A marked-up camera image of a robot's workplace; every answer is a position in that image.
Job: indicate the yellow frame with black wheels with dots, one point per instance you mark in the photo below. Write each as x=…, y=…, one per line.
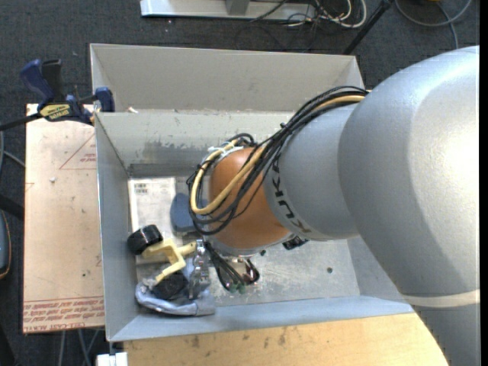
x=167, y=252

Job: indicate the blue-grey rounded pad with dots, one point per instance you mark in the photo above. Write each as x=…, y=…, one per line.
x=181, y=214

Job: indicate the brown cardboard board red print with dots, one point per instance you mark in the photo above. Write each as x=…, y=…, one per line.
x=61, y=223

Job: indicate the grey-blue cloth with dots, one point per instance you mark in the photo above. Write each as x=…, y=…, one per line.
x=171, y=308

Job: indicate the grey metal bin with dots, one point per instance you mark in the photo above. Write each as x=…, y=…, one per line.
x=228, y=86

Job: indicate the black cylinder on white bracket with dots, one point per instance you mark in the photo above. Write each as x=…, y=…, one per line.
x=294, y=243

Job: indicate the white printed flat packet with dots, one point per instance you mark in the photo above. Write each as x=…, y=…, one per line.
x=152, y=204

